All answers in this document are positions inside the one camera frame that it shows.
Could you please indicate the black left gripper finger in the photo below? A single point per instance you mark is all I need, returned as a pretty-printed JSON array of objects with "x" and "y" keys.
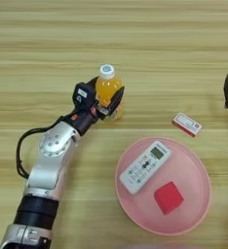
[
  {"x": 116, "y": 100},
  {"x": 94, "y": 82}
]

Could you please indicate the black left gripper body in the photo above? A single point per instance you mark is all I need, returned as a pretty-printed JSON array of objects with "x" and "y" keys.
[{"x": 83, "y": 121}]

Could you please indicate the orange juice bottle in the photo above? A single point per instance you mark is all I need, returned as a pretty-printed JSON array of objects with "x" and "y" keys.
[{"x": 105, "y": 89}]

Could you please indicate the red cube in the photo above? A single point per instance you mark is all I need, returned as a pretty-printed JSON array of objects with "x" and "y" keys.
[{"x": 168, "y": 197}]

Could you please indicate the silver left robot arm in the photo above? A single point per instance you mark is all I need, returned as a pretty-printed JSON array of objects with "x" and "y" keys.
[{"x": 49, "y": 168}]

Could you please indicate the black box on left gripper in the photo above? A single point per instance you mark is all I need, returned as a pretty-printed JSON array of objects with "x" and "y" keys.
[{"x": 83, "y": 94}]

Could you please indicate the small red white box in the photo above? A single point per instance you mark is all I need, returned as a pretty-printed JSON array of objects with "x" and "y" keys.
[{"x": 186, "y": 124}]

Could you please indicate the white remote control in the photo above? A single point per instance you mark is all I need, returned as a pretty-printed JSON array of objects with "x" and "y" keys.
[{"x": 144, "y": 168}]

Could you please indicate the pink round plate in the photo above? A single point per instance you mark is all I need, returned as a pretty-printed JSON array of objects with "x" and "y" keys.
[{"x": 187, "y": 175}]

